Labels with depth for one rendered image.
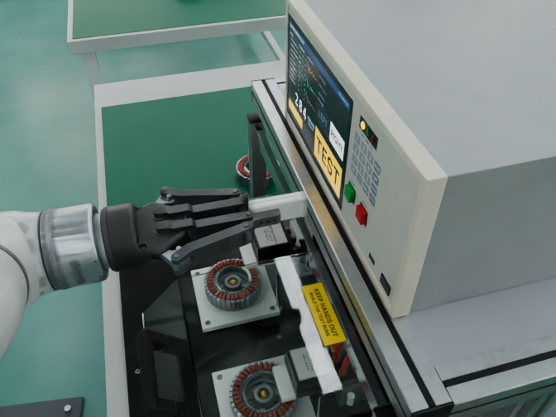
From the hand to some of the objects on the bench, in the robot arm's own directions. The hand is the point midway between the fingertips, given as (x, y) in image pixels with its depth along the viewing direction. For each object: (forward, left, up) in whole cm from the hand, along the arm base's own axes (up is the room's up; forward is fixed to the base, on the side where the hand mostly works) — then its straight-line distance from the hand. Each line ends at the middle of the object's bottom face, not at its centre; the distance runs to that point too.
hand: (278, 208), depth 63 cm
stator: (+6, +56, -46) cm, 73 cm away
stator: (-4, +18, -41) cm, 45 cm away
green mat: (+13, +72, -47) cm, 87 cm away
